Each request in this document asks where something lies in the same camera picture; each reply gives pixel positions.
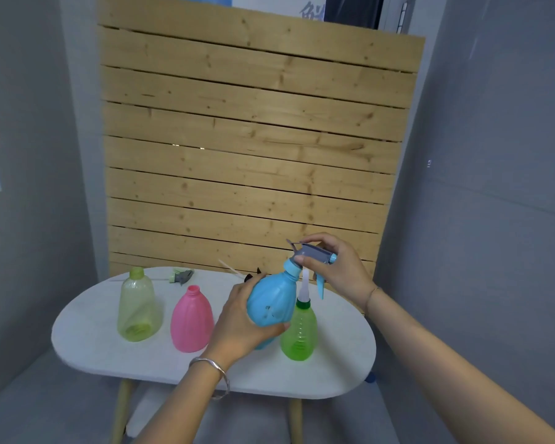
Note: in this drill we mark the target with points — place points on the white blue poster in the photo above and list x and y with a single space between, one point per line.
277 5

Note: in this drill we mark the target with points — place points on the person's right forearm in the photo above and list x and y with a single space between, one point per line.
444 379

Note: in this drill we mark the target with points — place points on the person's left forearm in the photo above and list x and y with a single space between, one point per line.
180 406

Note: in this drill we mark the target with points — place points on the person's left hand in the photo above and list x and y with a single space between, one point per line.
231 326

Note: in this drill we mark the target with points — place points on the pink plastic bottle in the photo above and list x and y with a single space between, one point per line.
192 323

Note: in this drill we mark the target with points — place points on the metal door hinge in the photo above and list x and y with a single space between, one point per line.
402 18

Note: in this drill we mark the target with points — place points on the blue plastic bottle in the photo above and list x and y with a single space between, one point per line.
270 300

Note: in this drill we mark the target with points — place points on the green grey spray trigger head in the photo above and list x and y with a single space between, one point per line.
182 276

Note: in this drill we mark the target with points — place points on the dark door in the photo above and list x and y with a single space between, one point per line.
354 9

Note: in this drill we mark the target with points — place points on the person's right thumb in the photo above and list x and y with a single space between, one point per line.
311 259

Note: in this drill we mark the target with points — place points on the green translucent plastic bottle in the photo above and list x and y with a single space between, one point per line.
299 335

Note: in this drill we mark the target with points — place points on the person's right hand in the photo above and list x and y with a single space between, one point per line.
347 272

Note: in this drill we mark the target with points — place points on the person's left thumb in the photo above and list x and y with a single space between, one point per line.
274 331

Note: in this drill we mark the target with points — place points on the wooden table leg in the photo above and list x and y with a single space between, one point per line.
121 411
295 423

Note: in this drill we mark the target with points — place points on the wooden slat panel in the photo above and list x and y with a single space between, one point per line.
259 143

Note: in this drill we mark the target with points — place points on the yellow-green translucent plastic bottle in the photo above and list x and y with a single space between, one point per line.
138 309

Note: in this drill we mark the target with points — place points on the blue grey spray trigger head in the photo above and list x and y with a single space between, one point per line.
313 251

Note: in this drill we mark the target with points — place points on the black spray trigger head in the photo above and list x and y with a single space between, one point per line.
254 276

